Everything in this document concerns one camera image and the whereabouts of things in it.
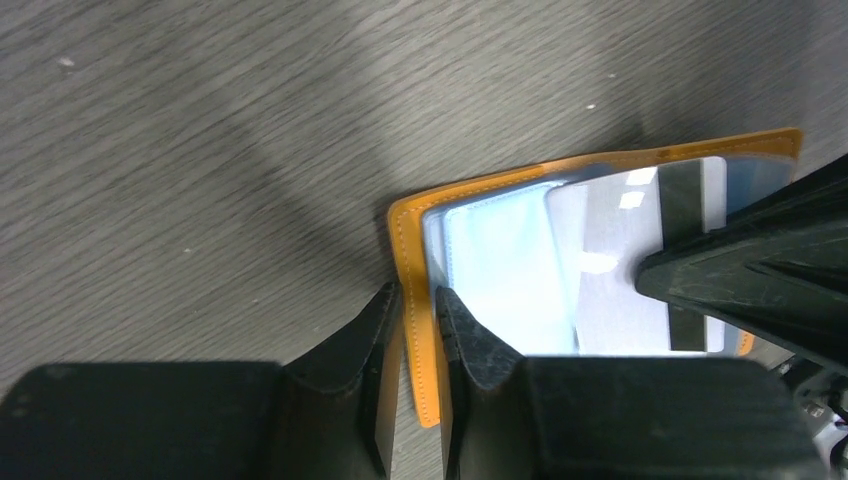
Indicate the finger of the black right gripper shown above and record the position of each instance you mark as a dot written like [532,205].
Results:
[778,269]

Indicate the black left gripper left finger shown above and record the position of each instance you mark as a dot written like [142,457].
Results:
[329,414]

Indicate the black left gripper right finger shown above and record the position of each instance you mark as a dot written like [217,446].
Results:
[508,416]

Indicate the orange leather card holder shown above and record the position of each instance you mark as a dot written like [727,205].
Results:
[407,244]

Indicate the white credit card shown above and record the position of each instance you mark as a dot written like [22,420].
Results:
[603,228]

